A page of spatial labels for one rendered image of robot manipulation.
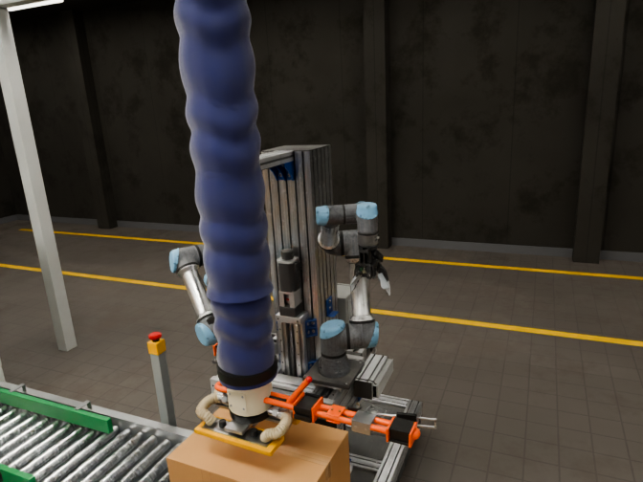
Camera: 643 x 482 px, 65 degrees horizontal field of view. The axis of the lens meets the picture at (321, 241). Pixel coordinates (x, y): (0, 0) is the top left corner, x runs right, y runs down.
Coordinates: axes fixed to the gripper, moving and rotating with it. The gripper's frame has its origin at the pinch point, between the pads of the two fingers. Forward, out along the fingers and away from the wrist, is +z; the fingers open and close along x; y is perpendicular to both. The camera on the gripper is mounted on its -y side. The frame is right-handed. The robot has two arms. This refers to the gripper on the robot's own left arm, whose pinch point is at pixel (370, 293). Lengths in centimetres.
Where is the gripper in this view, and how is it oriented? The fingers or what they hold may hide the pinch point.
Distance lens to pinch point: 193.5
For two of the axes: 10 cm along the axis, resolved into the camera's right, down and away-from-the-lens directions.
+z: 0.5, 9.6, 2.7
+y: -3.9, 2.7, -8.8
